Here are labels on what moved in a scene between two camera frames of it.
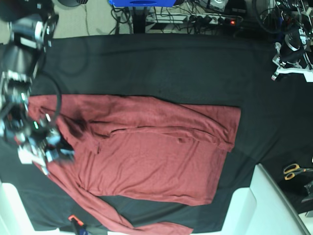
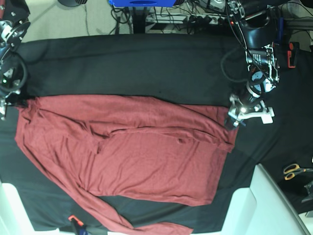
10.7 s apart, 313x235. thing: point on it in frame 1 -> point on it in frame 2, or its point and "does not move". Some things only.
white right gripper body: (307, 71) -> (237, 113)
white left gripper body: (44, 148) -> (3, 104)
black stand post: (139, 18) does not move
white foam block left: (14, 219) does not move
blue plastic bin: (160, 3) does not move
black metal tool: (309, 187) does not move
